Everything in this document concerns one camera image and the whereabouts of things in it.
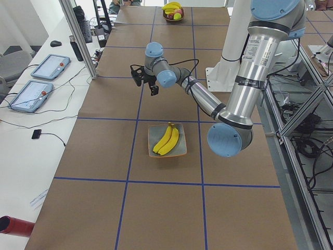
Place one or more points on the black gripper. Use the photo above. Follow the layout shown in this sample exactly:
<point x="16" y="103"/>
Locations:
<point x="150" y="78"/>

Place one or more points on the yellow banana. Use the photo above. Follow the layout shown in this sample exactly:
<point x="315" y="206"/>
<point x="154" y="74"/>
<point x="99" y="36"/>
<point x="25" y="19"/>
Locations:
<point x="172" y="142"/>
<point x="162" y="142"/>
<point x="172" y="6"/>

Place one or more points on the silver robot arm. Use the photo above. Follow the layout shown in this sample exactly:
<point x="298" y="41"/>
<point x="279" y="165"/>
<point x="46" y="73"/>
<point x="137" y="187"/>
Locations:
<point x="259" y="27"/>

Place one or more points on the blue square plate orange rim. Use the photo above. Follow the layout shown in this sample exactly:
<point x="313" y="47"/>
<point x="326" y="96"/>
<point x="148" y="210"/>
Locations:
<point x="156" y="132"/>

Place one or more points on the woven wicker fruit basket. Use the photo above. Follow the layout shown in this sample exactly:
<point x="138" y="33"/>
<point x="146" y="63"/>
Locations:
<point x="173" y="15"/>

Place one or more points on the black keyboard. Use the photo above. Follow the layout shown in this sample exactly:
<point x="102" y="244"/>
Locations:
<point x="85" y="30"/>

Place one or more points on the black bottle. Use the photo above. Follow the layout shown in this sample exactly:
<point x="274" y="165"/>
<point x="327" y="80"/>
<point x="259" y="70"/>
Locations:
<point x="75" y="48"/>

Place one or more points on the upper teach pendant tablet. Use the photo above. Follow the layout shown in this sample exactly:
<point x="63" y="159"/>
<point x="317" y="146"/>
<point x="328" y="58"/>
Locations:
<point x="51" y="67"/>

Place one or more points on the teach pendant tablet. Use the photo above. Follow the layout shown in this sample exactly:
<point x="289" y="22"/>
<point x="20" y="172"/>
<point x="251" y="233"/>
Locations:
<point x="31" y="96"/>
<point x="51" y="67"/>

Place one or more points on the black computer mouse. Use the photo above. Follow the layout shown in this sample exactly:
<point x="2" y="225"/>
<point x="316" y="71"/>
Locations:
<point x="55" y="43"/>

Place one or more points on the lower teach pendant tablet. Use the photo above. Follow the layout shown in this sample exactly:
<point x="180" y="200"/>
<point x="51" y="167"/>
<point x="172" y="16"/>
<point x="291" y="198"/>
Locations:
<point x="31" y="96"/>

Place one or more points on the small black puck device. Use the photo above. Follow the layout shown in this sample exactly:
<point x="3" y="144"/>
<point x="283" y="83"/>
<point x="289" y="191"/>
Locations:
<point x="36" y="134"/>

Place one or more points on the red cylinder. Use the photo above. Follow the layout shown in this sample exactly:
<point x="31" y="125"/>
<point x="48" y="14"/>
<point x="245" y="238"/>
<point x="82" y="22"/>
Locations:
<point x="16" y="227"/>

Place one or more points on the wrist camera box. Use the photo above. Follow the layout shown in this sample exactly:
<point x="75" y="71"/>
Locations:
<point x="137" y="73"/>

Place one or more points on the aluminium frame post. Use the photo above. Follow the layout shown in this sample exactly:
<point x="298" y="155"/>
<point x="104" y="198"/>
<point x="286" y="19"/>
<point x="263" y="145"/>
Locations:
<point x="76" y="31"/>

